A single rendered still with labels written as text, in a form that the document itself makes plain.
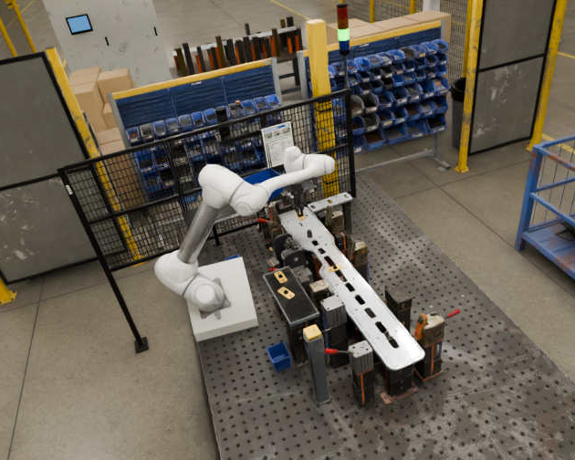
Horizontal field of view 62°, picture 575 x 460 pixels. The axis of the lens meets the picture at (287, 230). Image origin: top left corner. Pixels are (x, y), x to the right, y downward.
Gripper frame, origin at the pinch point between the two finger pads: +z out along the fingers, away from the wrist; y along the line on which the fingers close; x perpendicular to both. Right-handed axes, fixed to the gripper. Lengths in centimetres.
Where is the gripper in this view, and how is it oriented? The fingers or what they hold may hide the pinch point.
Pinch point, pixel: (299, 210)
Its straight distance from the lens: 285.7
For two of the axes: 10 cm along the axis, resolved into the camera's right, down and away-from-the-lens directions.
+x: -3.6, -5.0, 7.9
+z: 1.3, 8.1, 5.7
